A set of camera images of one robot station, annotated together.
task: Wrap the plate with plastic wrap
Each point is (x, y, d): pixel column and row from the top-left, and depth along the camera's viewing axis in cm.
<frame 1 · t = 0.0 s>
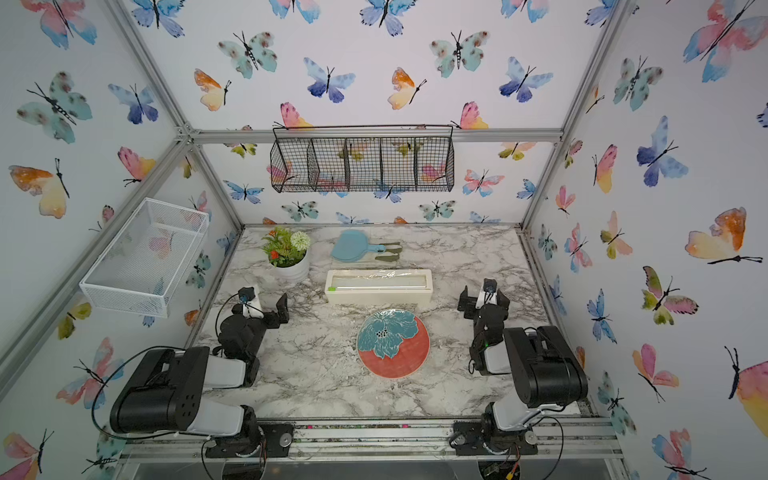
left hand: (271, 292, 89), fingers open
right hand: (486, 287, 90), fingers open
red plate with teal flower: (393, 343, 91), point 2 cm above the table
clear plastic wrap sheet: (373, 272, 98), point 9 cm above the table
potted plant in white pot: (288, 253, 94), point 16 cm above the table

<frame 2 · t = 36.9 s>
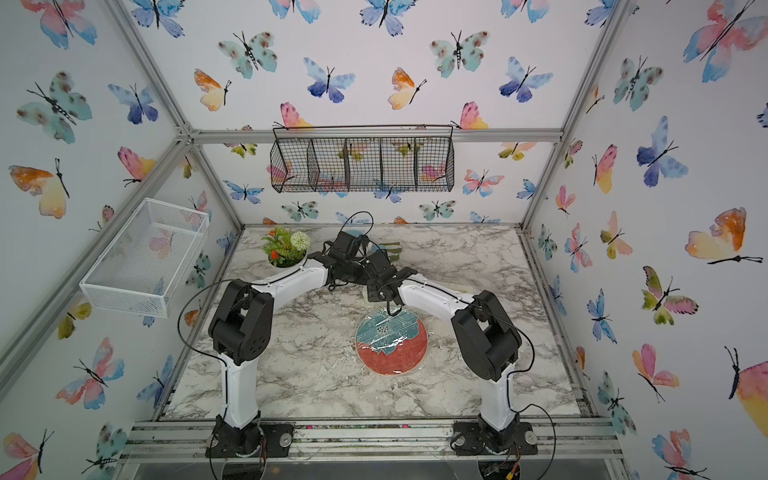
left hand: (374, 271, 97), fingers closed
right hand: (380, 286, 93), fingers open
clear plastic wrap sheet: (392, 344, 91), on the table
the other named things where they were.

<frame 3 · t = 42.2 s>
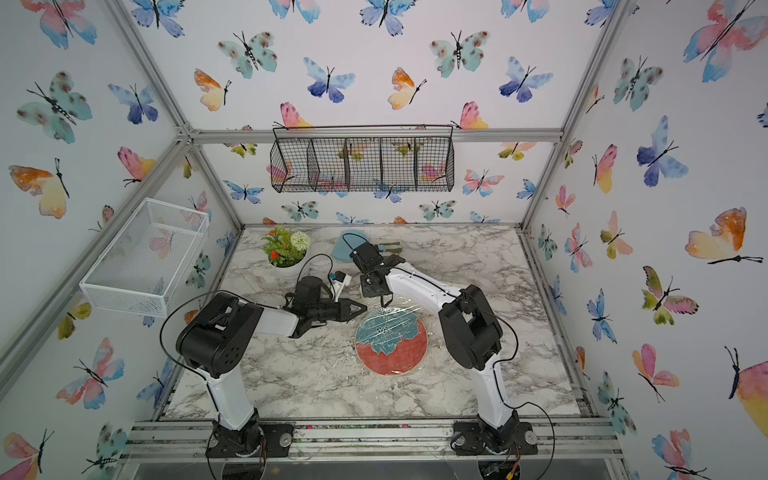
left hand: (368, 306, 92), fingers closed
right hand: (377, 283, 93), fingers open
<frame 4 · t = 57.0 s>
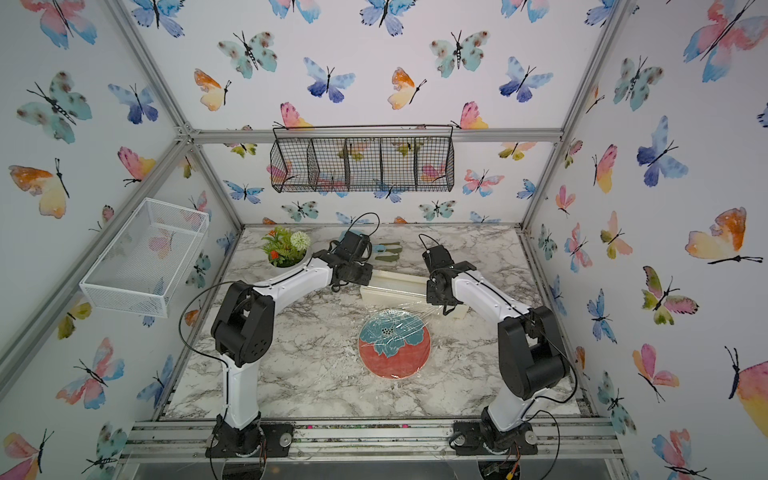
left hand: (366, 271, 97), fingers closed
right hand: (444, 293, 91), fingers open
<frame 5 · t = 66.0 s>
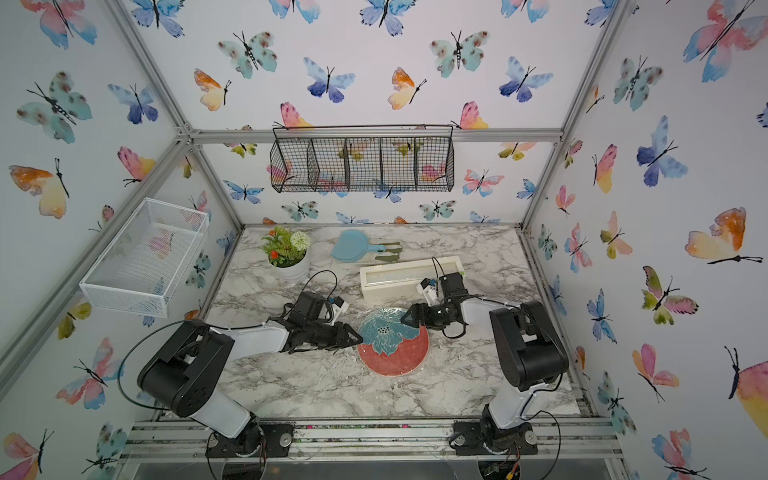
left hand: (361, 339, 87), fingers open
right hand: (411, 319, 91), fingers open
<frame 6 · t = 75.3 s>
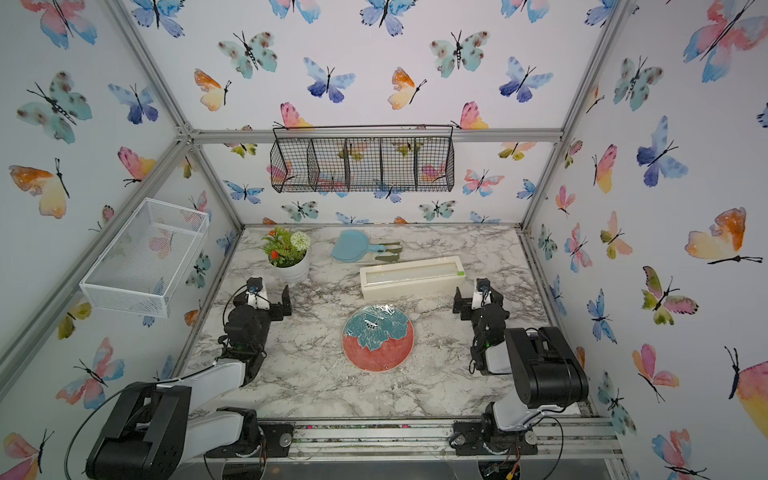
left hand: (270, 284, 87), fingers open
right hand: (477, 285, 90), fingers open
red plate with teal flower: (378, 338, 93), on the table
